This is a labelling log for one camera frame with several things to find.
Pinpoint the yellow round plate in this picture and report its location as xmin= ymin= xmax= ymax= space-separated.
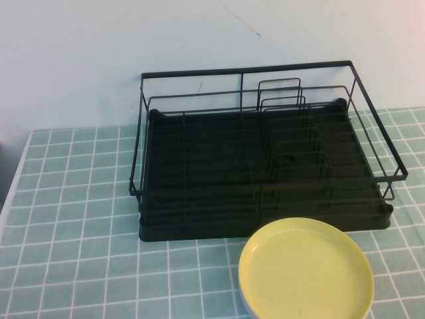
xmin=238 ymin=217 xmax=376 ymax=319

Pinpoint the white round plate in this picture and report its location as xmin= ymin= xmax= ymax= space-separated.
xmin=239 ymin=280 xmax=265 ymax=319

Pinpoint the black plastic drip tray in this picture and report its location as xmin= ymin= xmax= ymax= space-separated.
xmin=138 ymin=97 xmax=396 ymax=243

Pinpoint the green checkered tablecloth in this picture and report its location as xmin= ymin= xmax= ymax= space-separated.
xmin=0 ymin=106 xmax=425 ymax=319

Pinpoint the black wire dish rack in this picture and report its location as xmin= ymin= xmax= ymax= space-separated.
xmin=127 ymin=60 xmax=409 ymax=231

